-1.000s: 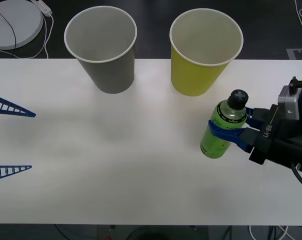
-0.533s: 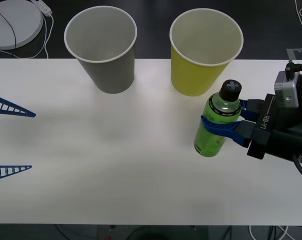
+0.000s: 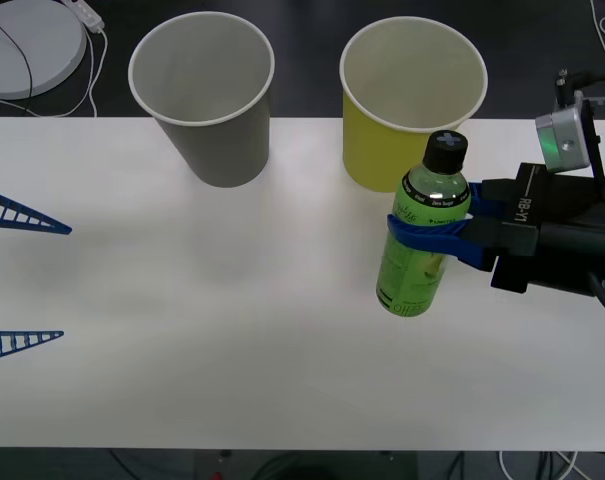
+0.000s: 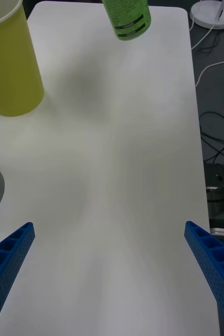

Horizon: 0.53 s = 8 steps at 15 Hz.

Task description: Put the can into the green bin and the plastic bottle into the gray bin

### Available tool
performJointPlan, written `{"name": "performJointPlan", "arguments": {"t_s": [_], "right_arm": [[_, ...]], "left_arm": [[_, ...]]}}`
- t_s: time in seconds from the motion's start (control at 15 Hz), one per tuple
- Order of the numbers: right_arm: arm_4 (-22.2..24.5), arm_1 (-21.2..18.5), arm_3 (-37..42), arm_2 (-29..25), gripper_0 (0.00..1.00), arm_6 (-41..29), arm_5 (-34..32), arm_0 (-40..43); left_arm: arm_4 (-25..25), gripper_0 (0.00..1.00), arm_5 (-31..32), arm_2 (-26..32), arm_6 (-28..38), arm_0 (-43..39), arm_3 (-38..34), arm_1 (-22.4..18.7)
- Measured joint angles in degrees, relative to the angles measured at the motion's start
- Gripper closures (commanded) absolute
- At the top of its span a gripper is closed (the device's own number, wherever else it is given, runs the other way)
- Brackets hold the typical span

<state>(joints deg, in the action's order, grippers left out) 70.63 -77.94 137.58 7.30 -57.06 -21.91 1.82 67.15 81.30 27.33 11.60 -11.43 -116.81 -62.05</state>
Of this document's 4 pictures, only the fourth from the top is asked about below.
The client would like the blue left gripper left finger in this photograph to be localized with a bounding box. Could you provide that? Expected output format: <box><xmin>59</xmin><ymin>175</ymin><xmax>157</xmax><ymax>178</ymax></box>
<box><xmin>0</xmin><ymin>222</ymin><xmax>36</xmax><ymax>336</ymax></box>

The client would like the black cable bundle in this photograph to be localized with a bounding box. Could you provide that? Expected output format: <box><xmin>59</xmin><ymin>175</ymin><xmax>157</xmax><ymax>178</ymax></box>
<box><xmin>199</xmin><ymin>111</ymin><xmax>224</xmax><ymax>165</ymax></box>

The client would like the yellow-green plastic waste bin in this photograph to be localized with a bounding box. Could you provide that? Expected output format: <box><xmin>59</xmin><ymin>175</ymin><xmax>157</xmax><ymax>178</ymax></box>
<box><xmin>0</xmin><ymin>0</ymin><xmax>45</xmax><ymax>117</ymax></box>

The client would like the green bottle with black cap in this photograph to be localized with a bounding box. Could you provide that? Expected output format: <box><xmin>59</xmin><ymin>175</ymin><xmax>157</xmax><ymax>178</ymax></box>
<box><xmin>102</xmin><ymin>0</ymin><xmax>152</xmax><ymax>42</ymax></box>

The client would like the white base cable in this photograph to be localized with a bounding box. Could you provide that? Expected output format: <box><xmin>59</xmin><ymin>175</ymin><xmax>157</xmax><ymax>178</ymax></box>
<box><xmin>189</xmin><ymin>14</ymin><xmax>219</xmax><ymax>51</ymax></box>

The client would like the white round base with pole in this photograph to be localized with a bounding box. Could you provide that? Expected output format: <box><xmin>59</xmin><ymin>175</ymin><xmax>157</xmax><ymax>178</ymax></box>
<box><xmin>189</xmin><ymin>0</ymin><xmax>224</xmax><ymax>30</ymax></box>

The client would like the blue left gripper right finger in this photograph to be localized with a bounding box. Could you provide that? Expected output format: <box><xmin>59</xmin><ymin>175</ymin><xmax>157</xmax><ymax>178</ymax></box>
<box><xmin>184</xmin><ymin>220</ymin><xmax>224</xmax><ymax>336</ymax></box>

